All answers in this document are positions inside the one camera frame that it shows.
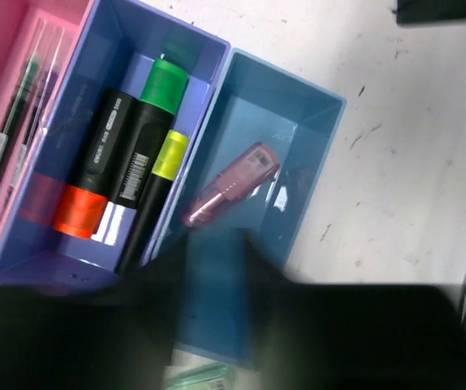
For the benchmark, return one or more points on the light blue storage bin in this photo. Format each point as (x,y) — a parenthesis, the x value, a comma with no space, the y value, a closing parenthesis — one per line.
(255,101)

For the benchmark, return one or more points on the pink correction tape case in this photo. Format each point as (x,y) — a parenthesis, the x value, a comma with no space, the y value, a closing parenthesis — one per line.
(253,167)

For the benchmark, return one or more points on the orange highlighter marker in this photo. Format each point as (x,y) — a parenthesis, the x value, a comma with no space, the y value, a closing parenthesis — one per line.
(85,197)

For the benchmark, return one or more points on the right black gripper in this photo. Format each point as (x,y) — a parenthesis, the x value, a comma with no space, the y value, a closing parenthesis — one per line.
(429,11)

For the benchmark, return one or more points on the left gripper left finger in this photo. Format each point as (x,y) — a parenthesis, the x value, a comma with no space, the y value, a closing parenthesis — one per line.
(121,336)

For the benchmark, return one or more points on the pink storage bin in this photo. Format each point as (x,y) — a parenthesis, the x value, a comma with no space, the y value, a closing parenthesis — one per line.
(37,40)

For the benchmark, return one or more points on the dark blue storage bin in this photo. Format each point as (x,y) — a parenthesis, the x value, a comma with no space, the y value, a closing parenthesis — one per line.
(88,91)

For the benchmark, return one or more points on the yellow highlighter marker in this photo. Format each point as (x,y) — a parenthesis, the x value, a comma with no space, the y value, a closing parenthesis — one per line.
(156,191)

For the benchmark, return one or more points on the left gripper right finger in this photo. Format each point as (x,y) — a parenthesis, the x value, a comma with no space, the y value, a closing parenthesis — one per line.
(351,336)

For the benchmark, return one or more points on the green correction tape case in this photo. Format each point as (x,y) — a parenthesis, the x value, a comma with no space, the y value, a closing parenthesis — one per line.
(215,376)

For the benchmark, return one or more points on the green capped black pen refill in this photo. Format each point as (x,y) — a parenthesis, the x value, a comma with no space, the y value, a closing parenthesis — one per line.
(15,108)

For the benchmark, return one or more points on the green highlighter marker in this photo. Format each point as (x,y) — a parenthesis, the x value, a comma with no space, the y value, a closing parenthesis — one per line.
(146,129)

